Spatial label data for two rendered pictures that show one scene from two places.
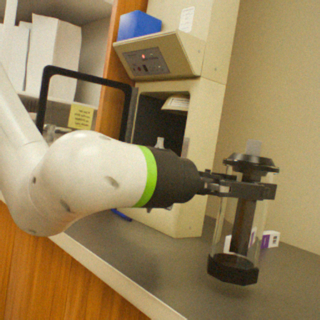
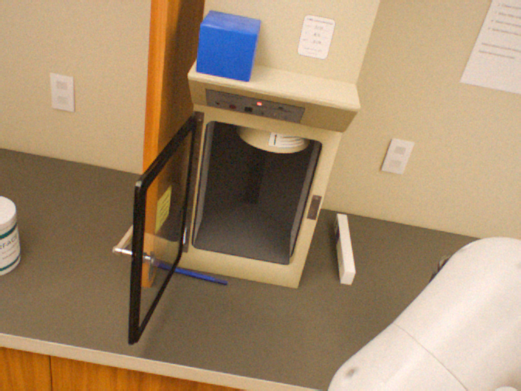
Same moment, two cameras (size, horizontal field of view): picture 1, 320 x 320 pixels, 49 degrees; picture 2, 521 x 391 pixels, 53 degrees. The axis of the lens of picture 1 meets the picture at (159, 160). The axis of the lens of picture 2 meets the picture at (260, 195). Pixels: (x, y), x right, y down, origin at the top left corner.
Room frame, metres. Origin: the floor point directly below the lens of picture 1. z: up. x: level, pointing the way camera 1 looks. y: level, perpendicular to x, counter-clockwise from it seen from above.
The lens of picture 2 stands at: (0.51, 0.81, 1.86)
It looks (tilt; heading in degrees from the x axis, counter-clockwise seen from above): 33 degrees down; 308
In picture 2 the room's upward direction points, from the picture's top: 12 degrees clockwise
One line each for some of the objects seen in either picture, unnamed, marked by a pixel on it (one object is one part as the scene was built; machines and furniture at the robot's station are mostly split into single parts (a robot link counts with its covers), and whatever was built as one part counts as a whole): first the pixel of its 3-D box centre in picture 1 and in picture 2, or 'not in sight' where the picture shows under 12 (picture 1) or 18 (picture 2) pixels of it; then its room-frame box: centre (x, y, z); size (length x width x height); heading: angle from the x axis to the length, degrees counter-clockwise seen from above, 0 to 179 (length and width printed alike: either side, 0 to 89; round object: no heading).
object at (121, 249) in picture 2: not in sight; (135, 242); (1.15, 0.34, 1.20); 0.10 x 0.05 x 0.03; 123
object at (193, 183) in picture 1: (187, 180); not in sight; (0.59, -0.05, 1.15); 0.09 x 0.08 x 0.07; 130
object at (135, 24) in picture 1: (139, 31); (229, 45); (1.18, 0.13, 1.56); 0.10 x 0.10 x 0.09; 40
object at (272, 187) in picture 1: (263, 190); not in sight; (0.64, -0.19, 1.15); 0.07 x 0.01 x 0.03; 129
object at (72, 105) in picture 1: (82, 135); (163, 228); (1.16, 0.26, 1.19); 0.30 x 0.01 x 0.40; 123
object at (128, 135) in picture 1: (126, 142); (189, 189); (1.25, 0.13, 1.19); 0.03 x 0.02 x 0.39; 40
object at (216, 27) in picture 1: (188, 112); (266, 124); (1.22, -0.07, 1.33); 0.32 x 0.25 x 0.77; 40
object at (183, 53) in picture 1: (153, 58); (271, 102); (1.10, 0.07, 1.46); 0.32 x 0.12 x 0.10; 40
